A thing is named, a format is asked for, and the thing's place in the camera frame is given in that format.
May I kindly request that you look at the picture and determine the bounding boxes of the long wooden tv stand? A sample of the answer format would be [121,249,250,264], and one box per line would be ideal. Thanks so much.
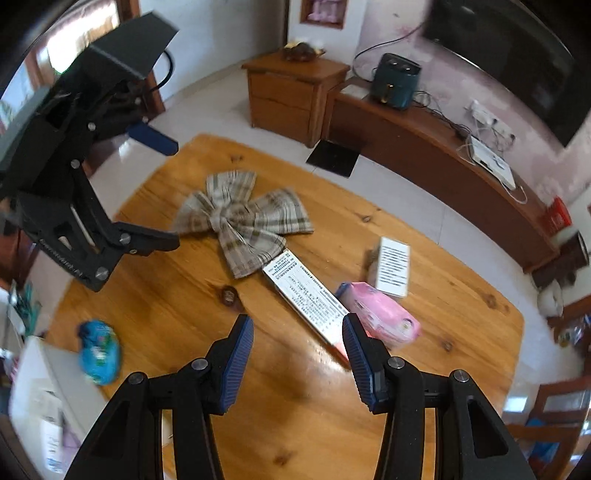
[321,76,573,273]

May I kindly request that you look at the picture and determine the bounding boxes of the blue and green packet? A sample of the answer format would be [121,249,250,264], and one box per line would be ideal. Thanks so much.
[76,320,123,386]

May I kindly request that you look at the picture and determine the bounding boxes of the wooden chair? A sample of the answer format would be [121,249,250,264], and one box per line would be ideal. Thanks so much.
[503,374,591,472]

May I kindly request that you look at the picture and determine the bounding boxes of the black television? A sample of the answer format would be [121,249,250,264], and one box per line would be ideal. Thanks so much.
[422,0,591,148]

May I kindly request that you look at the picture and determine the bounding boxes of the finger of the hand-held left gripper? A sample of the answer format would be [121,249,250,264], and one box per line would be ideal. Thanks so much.
[68,167,180,292]
[91,98,179,156]

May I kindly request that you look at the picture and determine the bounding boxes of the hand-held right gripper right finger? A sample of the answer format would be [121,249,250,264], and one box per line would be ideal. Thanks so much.
[342,313,525,480]

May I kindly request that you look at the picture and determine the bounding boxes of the basket of small things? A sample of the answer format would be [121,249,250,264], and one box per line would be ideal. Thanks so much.
[281,39,326,63]

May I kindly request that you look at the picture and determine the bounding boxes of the white and green carton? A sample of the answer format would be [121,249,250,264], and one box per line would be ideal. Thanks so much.
[367,236,411,298]

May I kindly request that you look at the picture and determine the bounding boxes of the pink wall niche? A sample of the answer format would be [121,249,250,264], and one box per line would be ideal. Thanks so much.
[299,0,347,31]

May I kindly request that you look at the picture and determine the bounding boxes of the white pot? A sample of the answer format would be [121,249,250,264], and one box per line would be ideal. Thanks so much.
[537,279,566,317]

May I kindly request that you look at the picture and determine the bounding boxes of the white storage bin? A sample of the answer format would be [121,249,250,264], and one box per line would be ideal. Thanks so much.
[9,336,121,476]

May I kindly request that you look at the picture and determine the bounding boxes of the white power strip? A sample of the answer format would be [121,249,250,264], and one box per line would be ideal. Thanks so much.
[468,99,517,144]

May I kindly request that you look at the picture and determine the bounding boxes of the plaid cloth bow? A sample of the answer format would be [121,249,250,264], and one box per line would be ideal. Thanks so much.
[173,171,315,279]

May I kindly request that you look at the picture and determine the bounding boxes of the black square mat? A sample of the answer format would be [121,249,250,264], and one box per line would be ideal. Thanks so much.
[306,138,362,178]

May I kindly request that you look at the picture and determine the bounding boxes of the dark carved vase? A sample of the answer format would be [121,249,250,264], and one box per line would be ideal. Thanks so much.
[531,231,591,289]

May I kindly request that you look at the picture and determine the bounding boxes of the wooden side cabinet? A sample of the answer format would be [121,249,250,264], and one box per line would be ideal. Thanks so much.
[241,50,351,148]

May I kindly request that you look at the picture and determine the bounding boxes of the teal air fryer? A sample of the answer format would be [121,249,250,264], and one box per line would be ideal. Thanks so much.
[372,52,422,112]

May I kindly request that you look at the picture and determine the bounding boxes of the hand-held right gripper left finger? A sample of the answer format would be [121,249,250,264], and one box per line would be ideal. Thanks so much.
[65,314,256,480]

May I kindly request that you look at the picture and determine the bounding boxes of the long red and white box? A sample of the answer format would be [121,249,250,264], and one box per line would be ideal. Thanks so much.
[262,248,352,365]

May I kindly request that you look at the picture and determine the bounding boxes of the pink tissue pack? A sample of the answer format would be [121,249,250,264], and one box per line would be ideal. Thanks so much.
[335,281,422,350]

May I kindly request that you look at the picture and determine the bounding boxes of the tangled black cords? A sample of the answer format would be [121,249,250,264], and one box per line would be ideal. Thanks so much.
[413,90,472,139]

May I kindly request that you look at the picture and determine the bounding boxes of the black power cord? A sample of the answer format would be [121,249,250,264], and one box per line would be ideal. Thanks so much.
[353,23,428,70]

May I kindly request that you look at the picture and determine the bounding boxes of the thick black cable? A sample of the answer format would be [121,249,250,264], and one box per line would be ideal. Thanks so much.
[139,48,176,93]

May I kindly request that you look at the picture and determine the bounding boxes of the white router box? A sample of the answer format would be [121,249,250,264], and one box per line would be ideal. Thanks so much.
[468,135,517,190]

